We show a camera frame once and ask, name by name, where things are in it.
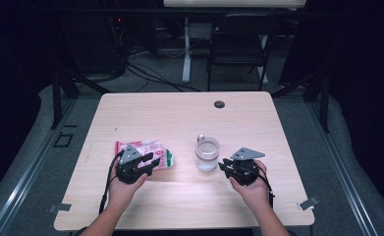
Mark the grey box under desk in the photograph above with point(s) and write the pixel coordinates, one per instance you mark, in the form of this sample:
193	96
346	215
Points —
200	31

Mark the black metal stand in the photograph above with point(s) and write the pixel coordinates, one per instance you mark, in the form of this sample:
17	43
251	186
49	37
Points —
324	101
57	98

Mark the black folding chair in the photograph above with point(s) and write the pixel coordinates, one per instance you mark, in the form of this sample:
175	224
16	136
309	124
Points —
238	42

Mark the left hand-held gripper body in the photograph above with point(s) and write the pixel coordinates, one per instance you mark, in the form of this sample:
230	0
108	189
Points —
130	157

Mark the person's right hand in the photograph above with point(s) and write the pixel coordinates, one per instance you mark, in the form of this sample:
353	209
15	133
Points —
255	193

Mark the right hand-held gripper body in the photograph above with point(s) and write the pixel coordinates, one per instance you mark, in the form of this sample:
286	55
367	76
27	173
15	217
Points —
245	170

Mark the pink snack bag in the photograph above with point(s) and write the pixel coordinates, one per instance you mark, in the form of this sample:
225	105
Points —
158	151

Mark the grey tape piece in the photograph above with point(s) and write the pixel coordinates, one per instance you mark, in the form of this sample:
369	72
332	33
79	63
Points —
60	207
308	203

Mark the aluminium floor rail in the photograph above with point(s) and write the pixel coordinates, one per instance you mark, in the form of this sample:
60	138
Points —
22	183
343	177

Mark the white desk top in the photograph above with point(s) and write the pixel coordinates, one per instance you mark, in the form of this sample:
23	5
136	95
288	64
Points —
232	3

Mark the person's left hand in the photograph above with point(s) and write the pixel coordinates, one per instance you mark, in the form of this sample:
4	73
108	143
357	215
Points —
122	191

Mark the black round table grommet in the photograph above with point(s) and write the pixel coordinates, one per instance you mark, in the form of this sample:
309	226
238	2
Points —
219	104

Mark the white desk leg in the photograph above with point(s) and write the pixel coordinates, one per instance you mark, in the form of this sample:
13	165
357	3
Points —
263	65
187	52

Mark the clear glass jar with lid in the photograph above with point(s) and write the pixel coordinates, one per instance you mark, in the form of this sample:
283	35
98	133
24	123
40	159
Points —
207	154

